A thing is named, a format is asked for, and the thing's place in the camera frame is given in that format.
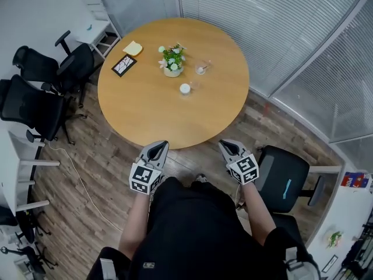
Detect group of black chairs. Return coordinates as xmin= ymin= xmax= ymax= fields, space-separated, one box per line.
xmin=0 ymin=208 xmax=59 ymax=280

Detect person's right forearm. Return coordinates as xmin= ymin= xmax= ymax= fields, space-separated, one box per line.
xmin=241 ymin=182 xmax=277 ymax=246

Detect white desk with shelf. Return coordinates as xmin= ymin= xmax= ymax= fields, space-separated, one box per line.
xmin=76 ymin=0 xmax=122 ymax=60

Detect white floor cable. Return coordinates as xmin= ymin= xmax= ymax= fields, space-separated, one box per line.
xmin=48 ymin=140 xmax=125 ymax=232

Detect grey harness strap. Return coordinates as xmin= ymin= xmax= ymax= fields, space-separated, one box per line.
xmin=284 ymin=246 xmax=321 ymax=280
xmin=100 ymin=258 xmax=116 ymax=280

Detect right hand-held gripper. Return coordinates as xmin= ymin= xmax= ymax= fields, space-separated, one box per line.
xmin=218 ymin=138 xmax=260 ymax=186

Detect white desk with crossbars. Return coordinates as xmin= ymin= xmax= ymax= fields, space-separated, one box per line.
xmin=0 ymin=128 xmax=61 ymax=215

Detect small potted plant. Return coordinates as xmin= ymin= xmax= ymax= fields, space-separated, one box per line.
xmin=325 ymin=230 xmax=344 ymax=249

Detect black office chair teal tag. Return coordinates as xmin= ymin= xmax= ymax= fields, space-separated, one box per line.
xmin=255 ymin=145 xmax=326 ymax=244

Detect person's left forearm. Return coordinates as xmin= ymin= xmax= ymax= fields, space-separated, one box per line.
xmin=119 ymin=192 xmax=151 ymax=259

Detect potted artificial flowers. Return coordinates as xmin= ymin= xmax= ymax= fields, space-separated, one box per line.
xmin=158 ymin=42 xmax=187 ymax=78

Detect clear glass cup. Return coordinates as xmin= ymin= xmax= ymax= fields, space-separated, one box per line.
xmin=194 ymin=58 xmax=212 ymax=75

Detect person's black clothing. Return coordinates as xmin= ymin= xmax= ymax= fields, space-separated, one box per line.
xmin=87 ymin=176 xmax=321 ymax=280

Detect long white desk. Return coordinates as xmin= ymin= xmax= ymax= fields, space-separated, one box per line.
xmin=307 ymin=170 xmax=373 ymax=280

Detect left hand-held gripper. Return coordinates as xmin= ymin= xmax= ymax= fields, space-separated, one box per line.
xmin=129 ymin=140 xmax=170 ymax=197

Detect red and blue box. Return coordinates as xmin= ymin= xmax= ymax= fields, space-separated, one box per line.
xmin=340 ymin=171 xmax=372 ymax=190

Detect yellow toast slice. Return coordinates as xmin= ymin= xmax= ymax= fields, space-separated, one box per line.
xmin=122 ymin=40 xmax=143 ymax=57

